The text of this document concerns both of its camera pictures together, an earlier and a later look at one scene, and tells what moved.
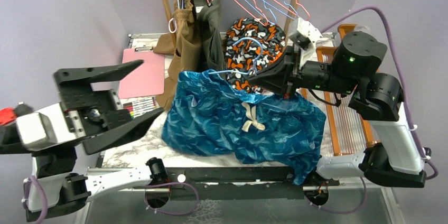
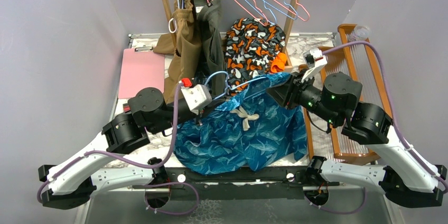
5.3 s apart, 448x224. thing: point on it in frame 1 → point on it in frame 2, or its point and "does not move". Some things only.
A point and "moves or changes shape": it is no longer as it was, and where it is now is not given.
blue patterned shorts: (210, 116) moves or changes shape
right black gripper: (280, 77) → (287, 92)
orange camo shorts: (250, 43) does not move
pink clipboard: (147, 80) does not move
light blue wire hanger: (253, 70) → (228, 87)
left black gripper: (95, 107) → (204, 110)
